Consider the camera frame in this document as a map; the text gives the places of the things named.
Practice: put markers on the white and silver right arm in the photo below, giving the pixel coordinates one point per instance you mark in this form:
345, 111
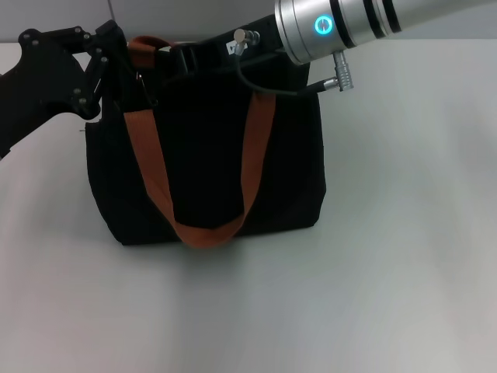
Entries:
349, 23

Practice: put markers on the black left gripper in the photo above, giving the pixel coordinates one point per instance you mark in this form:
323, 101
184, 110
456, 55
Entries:
35, 81

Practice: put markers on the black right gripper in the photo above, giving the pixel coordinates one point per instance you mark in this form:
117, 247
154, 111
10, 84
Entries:
211, 54

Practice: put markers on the silver zipper pull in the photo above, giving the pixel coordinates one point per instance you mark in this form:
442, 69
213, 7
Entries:
149, 91

